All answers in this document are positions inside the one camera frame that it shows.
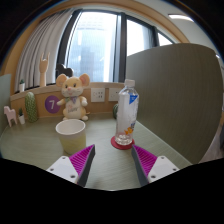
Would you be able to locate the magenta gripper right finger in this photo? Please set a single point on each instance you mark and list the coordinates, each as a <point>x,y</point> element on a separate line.
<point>149,167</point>

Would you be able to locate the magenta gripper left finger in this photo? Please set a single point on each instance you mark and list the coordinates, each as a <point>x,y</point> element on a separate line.
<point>75,168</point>

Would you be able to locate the clear plastic water bottle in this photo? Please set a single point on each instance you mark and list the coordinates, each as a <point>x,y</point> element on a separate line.
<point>126,113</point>

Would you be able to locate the pale yellow mug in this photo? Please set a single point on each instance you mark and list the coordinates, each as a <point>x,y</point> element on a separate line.
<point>72,135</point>

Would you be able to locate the red round coaster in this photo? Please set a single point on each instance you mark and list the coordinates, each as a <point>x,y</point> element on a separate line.
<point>121,147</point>

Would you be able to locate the purple number seven sticker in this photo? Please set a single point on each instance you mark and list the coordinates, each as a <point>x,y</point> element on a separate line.
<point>51,104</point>

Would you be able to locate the small round green cactus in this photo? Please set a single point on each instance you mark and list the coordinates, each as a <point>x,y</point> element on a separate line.
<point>115,110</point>

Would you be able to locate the mouse plush toy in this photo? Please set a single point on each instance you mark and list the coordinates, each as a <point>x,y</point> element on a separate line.
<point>73,100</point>

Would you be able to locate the tall green ceramic cactus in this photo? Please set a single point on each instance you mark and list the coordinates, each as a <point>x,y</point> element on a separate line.
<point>31,108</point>

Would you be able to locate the pink wooden horse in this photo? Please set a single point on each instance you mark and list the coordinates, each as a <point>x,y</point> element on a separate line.
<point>10,114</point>

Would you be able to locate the right green desk partition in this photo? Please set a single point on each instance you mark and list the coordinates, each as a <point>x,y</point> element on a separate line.
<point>181,95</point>

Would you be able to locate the green desk partition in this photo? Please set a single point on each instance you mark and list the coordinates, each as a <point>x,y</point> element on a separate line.
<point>181,95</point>
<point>5,84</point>

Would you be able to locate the black wooden horse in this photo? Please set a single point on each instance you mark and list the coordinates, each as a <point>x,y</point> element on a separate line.
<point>62,69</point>

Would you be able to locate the potted plant on ledge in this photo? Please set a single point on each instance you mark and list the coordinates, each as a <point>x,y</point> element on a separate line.
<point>22,85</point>

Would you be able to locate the wooden hand sculpture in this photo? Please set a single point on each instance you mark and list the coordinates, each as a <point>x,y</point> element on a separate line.
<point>43,67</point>

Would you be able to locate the left green desk partition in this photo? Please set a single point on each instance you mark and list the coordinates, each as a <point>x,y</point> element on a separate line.
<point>5,84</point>

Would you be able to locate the grey curtain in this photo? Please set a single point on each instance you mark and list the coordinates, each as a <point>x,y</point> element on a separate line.
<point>43,43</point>

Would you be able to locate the left white wall socket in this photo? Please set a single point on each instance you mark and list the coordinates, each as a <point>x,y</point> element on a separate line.
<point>97,95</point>

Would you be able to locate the white wall socket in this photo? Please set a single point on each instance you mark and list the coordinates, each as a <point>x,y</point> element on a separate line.
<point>113,94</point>
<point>97,95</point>

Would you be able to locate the right white wall socket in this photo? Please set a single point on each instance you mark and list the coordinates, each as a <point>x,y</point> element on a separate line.
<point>113,94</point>

